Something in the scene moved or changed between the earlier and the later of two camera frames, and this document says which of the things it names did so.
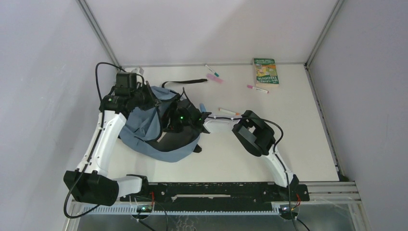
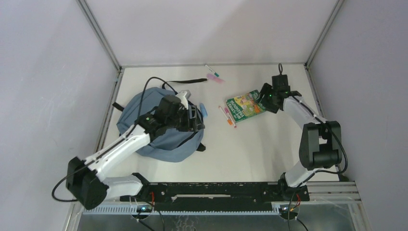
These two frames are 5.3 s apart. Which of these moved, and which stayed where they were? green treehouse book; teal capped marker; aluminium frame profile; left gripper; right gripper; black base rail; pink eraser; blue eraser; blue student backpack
Moved: right gripper; green treehouse book; blue student backpack; left gripper
Stayed: black base rail; blue eraser; aluminium frame profile; teal capped marker; pink eraser
